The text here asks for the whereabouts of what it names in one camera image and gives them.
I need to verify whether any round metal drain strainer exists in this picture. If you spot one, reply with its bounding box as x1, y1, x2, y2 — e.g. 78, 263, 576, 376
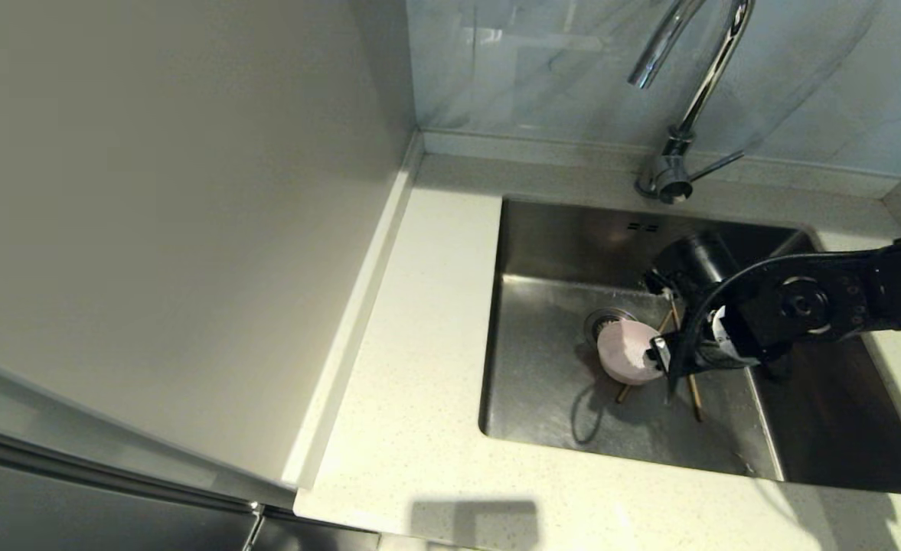
583, 307, 638, 351

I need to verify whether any chrome cabinet handle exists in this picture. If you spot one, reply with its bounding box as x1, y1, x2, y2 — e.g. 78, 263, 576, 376
242, 505, 266, 551

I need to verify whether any pink bowl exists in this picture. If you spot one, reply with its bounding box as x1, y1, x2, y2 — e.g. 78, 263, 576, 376
596, 319, 669, 386

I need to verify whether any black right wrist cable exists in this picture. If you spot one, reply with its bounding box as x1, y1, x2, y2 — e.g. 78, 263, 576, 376
664, 233, 901, 403

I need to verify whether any chrome gooseneck faucet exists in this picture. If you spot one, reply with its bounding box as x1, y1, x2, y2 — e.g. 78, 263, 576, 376
626, 0, 757, 205

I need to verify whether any grey tall cabinet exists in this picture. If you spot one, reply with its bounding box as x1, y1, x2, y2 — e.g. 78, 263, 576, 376
0, 0, 420, 551

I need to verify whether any wooden chopstick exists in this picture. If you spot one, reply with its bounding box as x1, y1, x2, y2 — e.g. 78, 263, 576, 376
668, 297, 706, 423
616, 311, 674, 405

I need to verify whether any chrome cabinet rail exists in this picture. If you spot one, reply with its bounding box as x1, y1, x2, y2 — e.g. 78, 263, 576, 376
0, 425, 298, 529

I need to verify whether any stainless steel sink basin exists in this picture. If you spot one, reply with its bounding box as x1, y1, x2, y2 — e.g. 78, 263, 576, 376
478, 197, 901, 497

